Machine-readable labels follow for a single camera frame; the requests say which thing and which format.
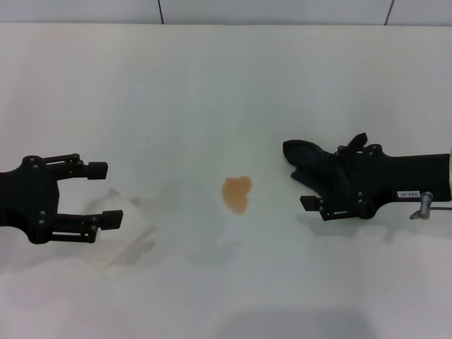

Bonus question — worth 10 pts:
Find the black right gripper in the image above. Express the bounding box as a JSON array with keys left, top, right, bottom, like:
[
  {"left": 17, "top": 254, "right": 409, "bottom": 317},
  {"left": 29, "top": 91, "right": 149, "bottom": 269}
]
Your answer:
[{"left": 299, "top": 143, "right": 452, "bottom": 222}]

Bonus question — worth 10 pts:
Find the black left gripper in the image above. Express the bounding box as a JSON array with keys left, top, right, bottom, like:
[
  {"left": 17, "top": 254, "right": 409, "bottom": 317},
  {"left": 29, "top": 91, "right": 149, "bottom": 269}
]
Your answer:
[{"left": 0, "top": 153, "right": 124, "bottom": 245}]

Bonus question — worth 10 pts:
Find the dark blue rag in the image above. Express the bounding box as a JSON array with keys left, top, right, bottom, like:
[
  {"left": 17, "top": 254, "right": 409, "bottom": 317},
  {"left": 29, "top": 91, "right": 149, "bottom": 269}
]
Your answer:
[{"left": 282, "top": 132, "right": 370, "bottom": 210}]

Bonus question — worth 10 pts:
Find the white paper cup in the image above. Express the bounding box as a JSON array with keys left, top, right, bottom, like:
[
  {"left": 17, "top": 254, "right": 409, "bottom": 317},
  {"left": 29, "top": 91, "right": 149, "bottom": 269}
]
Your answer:
[{"left": 83, "top": 186, "right": 158, "bottom": 273}]

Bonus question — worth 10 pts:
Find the brown water stain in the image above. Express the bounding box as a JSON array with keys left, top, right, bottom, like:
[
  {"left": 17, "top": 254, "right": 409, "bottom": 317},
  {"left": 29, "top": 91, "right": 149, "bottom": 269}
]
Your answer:
[{"left": 221, "top": 175, "right": 254, "bottom": 215}]

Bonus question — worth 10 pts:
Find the silver metal cable connector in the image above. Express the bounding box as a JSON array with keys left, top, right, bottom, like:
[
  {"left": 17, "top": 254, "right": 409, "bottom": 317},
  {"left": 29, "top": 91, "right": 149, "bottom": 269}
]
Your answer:
[{"left": 409, "top": 190, "right": 434, "bottom": 221}]

